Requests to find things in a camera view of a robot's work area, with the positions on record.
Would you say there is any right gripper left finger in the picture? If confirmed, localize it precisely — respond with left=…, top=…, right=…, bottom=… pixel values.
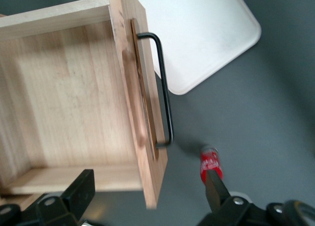
left=36, top=169, right=95, bottom=226

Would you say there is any beige plastic tray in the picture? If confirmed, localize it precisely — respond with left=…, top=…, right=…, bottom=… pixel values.
left=95, top=0, right=261, bottom=96

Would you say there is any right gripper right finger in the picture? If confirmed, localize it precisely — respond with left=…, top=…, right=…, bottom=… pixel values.
left=199, top=170, right=268, bottom=226

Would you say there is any small red soda bottle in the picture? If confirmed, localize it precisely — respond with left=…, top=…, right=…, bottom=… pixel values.
left=199, top=144, right=224, bottom=185

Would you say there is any black metal drawer handle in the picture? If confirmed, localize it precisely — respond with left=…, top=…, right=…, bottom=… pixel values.
left=136, top=32, right=174, bottom=150

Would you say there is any wooden cabinet drawer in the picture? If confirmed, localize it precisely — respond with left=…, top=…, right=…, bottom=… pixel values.
left=0, top=0, right=169, bottom=210

